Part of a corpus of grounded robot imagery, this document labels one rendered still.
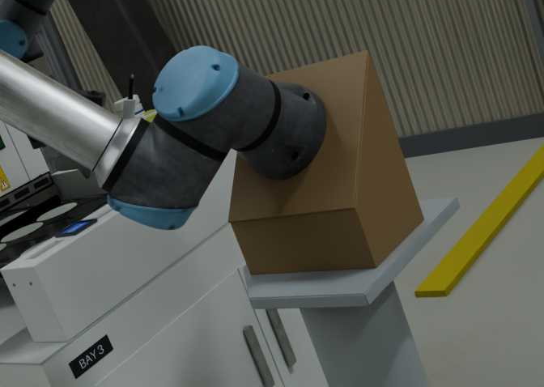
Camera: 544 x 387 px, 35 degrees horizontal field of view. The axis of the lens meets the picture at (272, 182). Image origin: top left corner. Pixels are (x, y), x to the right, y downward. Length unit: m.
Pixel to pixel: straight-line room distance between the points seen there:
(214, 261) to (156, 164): 0.54
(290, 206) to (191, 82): 0.25
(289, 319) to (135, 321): 0.43
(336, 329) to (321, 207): 0.22
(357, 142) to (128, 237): 0.50
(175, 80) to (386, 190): 0.35
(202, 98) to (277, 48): 3.89
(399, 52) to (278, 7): 0.77
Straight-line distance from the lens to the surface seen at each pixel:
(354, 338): 1.35
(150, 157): 1.18
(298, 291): 1.25
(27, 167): 2.19
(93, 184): 2.11
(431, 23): 4.49
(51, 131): 1.20
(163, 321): 1.58
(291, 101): 1.25
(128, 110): 1.96
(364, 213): 1.22
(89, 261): 1.48
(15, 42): 1.57
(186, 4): 5.35
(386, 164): 1.28
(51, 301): 1.43
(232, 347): 1.71
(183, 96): 1.16
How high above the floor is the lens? 1.28
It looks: 14 degrees down
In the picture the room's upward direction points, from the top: 21 degrees counter-clockwise
